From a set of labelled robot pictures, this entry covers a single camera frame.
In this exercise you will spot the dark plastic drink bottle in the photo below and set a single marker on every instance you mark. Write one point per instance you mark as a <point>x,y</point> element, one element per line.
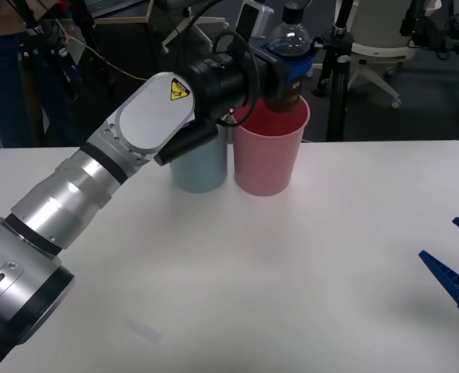
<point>291,39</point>

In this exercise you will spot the black tripod with blue clamp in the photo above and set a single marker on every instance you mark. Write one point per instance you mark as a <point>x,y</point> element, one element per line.
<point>68,66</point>

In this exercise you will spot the white office chair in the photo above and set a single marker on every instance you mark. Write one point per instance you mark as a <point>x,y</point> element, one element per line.
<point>380,50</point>

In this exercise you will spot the pink plastic bin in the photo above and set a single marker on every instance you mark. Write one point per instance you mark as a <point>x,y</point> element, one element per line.
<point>266,163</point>

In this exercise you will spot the silver and black left arm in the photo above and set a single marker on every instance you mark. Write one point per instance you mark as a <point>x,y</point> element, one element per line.
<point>97,167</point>

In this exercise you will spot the person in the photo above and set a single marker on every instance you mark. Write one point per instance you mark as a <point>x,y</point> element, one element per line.
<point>19,85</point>

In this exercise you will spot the wood-edged desk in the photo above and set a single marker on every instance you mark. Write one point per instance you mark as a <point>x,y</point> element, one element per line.
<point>136,18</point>

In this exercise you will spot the pale blue plastic bin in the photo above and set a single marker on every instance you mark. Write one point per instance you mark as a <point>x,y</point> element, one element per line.
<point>202,171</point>

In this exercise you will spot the white office chair base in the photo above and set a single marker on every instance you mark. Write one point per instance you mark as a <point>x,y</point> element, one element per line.
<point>174,34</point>

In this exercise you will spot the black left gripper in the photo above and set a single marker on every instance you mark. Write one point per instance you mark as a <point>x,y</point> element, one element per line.
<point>270,77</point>

